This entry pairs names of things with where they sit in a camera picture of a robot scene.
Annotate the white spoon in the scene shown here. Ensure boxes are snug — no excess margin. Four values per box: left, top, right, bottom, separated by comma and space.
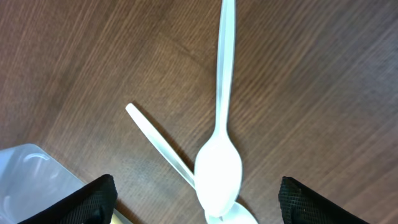
194, 0, 243, 217
125, 103, 258, 224

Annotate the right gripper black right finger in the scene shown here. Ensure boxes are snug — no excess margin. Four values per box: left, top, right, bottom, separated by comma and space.
278, 176, 367, 224

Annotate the clear container, right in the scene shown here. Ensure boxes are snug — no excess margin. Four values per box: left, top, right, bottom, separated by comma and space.
1, 144, 129, 223

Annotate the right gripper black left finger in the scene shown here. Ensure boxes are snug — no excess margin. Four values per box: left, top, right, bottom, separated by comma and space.
21, 174, 118, 224

